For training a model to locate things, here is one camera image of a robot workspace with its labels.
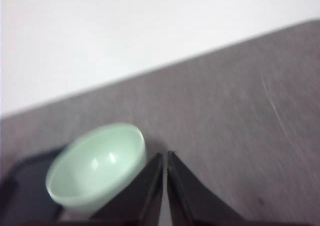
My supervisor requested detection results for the dark teal rectangular tray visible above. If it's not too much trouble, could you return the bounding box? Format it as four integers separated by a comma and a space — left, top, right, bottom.
1, 148, 64, 223

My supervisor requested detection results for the light green bowl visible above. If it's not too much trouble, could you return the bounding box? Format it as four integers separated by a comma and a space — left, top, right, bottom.
45, 123, 148, 211

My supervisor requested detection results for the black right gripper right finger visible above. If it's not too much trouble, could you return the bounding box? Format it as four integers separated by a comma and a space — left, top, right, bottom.
167, 150, 246, 226

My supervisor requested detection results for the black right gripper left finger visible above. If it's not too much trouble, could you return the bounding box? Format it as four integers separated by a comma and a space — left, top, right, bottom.
89, 152, 164, 226

